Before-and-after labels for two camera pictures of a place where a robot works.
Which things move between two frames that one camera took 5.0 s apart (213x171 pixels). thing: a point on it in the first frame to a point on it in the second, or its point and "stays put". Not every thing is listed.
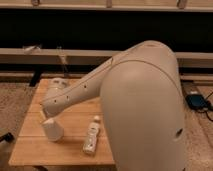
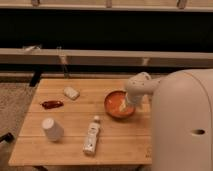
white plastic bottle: [90, 144] stays put
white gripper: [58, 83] to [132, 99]
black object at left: [7, 137] stays put
